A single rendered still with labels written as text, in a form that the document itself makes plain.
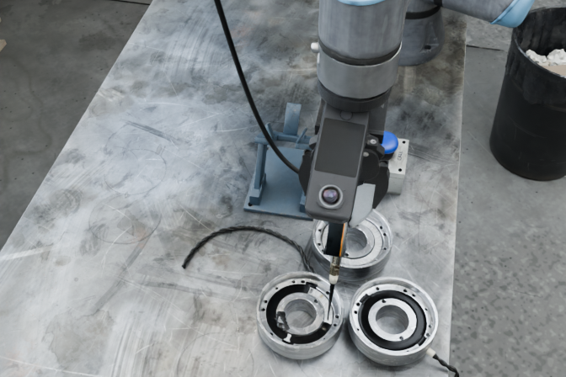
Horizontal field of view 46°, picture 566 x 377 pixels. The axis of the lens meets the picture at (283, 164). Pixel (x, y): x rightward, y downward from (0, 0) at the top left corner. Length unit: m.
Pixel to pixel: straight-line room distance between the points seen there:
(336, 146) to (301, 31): 0.65
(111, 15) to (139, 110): 1.67
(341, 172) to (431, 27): 0.60
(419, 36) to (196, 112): 0.40
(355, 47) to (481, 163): 1.64
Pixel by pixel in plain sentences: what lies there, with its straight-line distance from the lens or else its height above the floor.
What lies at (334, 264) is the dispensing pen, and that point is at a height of 0.89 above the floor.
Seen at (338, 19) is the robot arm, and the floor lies 1.22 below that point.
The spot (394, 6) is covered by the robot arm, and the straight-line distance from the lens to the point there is 0.57.
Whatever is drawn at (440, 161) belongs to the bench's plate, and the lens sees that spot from 1.05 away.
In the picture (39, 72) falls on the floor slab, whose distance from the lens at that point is 2.57.
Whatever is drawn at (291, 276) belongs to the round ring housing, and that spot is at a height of 0.84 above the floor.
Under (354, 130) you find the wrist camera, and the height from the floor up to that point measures 1.10.
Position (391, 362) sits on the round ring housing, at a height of 0.82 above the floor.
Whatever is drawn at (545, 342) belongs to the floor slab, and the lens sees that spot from 1.87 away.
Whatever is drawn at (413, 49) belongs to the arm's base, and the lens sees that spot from 1.19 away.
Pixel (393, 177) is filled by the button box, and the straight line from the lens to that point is 0.96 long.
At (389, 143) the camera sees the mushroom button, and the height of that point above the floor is 0.87.
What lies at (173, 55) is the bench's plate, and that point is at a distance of 1.22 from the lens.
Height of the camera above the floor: 1.55
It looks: 48 degrees down
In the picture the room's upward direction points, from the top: straight up
